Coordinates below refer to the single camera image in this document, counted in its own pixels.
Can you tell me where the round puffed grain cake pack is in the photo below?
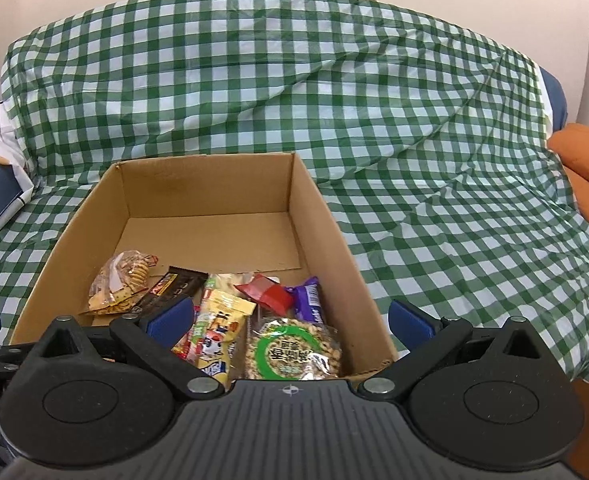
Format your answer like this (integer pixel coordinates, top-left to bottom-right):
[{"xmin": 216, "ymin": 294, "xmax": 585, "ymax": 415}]
[{"xmin": 244, "ymin": 318, "xmax": 342, "ymax": 382}]

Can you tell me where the green white checkered cloth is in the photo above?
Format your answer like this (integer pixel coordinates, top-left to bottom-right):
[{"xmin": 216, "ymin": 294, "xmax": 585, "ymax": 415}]
[{"xmin": 0, "ymin": 0, "xmax": 589, "ymax": 382}]

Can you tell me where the small red-ended peanut candy pack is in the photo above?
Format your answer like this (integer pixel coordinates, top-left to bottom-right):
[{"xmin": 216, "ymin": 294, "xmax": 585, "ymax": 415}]
[{"xmin": 172, "ymin": 306, "xmax": 200, "ymax": 363}]

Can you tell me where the yellow snack bar wrapper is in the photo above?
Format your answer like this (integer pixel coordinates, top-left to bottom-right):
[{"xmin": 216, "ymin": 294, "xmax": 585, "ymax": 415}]
[{"xmin": 196, "ymin": 289, "xmax": 255, "ymax": 387}]

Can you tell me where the brown cardboard box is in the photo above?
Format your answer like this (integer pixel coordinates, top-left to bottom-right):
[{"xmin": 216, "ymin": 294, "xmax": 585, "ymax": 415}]
[{"xmin": 11, "ymin": 153, "xmax": 397, "ymax": 375}]

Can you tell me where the red snack packet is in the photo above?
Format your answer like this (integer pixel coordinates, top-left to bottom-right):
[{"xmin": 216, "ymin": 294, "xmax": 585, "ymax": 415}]
[{"xmin": 235, "ymin": 273, "xmax": 293, "ymax": 316}]

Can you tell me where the purple snack wrapper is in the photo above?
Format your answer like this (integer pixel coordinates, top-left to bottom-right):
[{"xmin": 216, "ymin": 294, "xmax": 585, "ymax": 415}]
[{"xmin": 286, "ymin": 276, "xmax": 323, "ymax": 325}]

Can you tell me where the dark brown biscuit pack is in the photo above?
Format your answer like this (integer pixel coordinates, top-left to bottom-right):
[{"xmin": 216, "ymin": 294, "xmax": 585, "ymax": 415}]
[{"xmin": 131, "ymin": 266, "xmax": 209, "ymax": 315}]

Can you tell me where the clear bag of cookies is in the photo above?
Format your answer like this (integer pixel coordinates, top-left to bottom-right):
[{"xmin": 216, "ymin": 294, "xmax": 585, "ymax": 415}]
[{"xmin": 87, "ymin": 250, "xmax": 158, "ymax": 316}]

